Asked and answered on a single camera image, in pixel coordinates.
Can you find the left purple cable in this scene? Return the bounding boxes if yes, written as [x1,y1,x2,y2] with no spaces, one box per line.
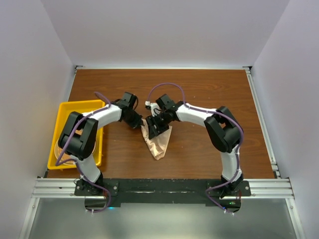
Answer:
[54,91,113,215]

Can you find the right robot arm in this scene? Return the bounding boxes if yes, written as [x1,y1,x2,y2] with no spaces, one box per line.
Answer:
[145,94,244,196]

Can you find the round woven coaster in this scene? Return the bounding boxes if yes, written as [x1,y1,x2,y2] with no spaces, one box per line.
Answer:
[53,134,97,166]

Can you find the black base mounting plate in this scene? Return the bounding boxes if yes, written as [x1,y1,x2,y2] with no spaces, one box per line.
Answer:
[74,178,251,212]

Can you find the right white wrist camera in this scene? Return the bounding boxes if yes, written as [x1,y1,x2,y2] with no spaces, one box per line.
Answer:
[145,101,161,116]

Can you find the aluminium table frame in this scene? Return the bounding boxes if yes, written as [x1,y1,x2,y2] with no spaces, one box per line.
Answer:
[20,69,297,239]

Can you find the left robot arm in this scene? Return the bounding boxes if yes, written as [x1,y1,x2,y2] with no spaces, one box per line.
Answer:
[55,92,143,197]

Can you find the peach cloth napkin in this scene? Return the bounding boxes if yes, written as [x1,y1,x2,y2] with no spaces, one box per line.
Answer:
[141,119,172,160]

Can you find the yellow plastic tray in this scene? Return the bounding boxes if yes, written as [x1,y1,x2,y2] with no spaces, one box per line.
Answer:
[47,100,105,170]

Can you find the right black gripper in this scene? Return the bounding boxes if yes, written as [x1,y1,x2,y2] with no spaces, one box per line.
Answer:
[146,111,171,139]

